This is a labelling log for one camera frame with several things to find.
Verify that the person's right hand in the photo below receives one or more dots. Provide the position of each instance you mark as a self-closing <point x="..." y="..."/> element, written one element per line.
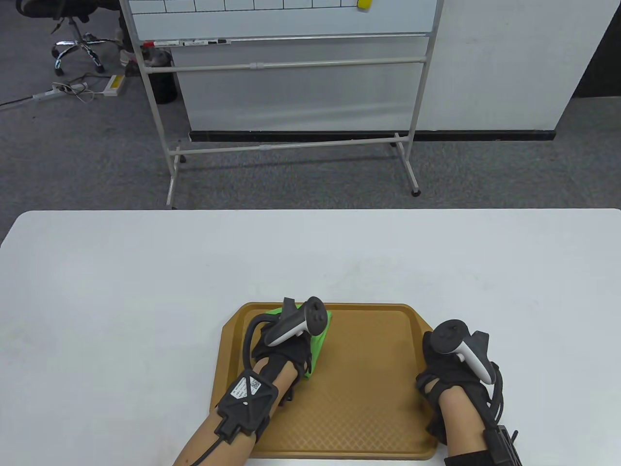
<point x="449" y="374"/>

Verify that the person's left forearm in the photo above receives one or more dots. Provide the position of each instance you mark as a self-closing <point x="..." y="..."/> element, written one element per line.
<point x="228" y="446"/>

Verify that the white rolling whiteboard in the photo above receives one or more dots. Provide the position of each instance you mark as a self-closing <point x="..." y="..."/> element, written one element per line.
<point x="291" y="22"/>

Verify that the black and white left controller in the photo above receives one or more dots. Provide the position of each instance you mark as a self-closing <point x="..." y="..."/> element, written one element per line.
<point x="291" y="327"/>

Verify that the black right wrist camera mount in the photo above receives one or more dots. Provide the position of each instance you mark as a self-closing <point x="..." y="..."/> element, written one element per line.
<point x="502" y="446"/>

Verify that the black and white right controller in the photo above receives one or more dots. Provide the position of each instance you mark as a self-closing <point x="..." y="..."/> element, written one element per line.
<point x="465" y="347"/>

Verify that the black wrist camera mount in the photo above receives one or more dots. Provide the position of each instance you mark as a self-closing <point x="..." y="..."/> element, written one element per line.
<point x="247" y="398"/>
<point x="502" y="446"/>

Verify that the person's right forearm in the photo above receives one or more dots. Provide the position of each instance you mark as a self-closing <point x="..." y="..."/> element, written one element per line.
<point x="461" y="422"/>

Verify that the white power strip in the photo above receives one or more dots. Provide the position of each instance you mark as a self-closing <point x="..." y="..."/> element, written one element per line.
<point x="60" y="90"/>

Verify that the green square towel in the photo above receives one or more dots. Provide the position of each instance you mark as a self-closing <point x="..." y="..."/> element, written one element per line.
<point x="320" y="344"/>

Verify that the black and white controller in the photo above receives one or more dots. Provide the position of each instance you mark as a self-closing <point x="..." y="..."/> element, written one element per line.
<point x="465" y="347"/>
<point x="291" y="327"/>

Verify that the yellow and white box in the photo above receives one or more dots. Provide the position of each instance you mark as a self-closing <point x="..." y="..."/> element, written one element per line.
<point x="115" y="85"/>

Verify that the person's left hand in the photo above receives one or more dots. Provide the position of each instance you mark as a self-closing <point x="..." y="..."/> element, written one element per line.
<point x="286" y="354"/>

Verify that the black office chair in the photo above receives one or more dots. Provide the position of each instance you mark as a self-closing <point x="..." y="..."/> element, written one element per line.
<point x="77" y="43"/>

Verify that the black baseboard strip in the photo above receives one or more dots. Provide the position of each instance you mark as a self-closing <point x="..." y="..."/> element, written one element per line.
<point x="339" y="135"/>

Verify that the brown plastic food tray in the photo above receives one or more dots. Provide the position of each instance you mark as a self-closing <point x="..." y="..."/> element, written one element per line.
<point x="368" y="388"/>

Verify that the black trash bin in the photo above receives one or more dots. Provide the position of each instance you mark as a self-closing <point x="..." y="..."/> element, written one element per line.
<point x="162" y="82"/>

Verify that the black whiteboard marker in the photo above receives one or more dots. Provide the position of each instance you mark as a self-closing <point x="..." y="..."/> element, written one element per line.
<point x="206" y="42"/>

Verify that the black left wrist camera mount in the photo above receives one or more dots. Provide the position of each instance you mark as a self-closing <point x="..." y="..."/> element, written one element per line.
<point x="247" y="398"/>

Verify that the red whiteboard marker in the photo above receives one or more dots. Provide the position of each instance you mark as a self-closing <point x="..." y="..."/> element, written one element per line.
<point x="162" y="43"/>

